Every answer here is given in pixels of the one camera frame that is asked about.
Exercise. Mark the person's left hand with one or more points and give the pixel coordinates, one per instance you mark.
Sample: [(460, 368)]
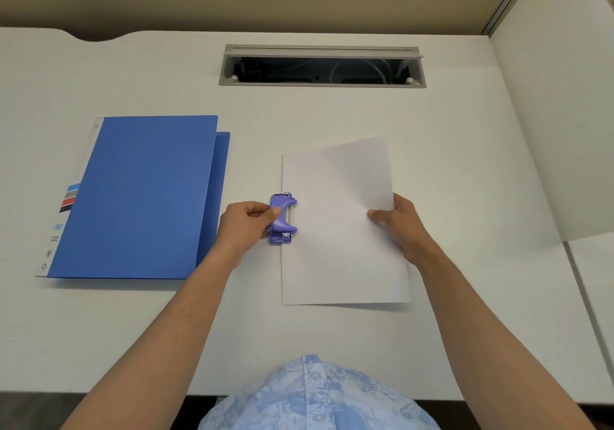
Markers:
[(240, 230)]

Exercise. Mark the person's right hand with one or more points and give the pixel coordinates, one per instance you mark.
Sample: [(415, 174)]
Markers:
[(407, 230)]

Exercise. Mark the person's right thumb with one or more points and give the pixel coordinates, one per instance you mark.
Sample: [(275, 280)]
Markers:
[(380, 214)]

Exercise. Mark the person's left thumb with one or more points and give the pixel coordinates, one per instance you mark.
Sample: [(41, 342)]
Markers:
[(269, 215)]

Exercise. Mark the purple hole punch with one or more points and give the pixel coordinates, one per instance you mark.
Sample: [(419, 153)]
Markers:
[(283, 218)]

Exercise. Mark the white paper sheet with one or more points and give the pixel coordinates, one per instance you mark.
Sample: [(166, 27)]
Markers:
[(336, 233)]

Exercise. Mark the person's left forearm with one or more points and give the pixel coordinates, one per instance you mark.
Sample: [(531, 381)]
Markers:
[(158, 338)]

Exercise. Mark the person's right forearm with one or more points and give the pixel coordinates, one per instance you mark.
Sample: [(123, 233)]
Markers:
[(499, 343)]

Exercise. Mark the blue file folder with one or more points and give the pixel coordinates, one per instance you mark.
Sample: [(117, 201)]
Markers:
[(139, 197)]

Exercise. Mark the blue patterned shirt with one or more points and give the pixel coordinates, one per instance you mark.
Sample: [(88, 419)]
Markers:
[(316, 398)]

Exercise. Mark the white desk partition panel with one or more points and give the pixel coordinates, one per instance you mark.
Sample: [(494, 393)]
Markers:
[(561, 108)]

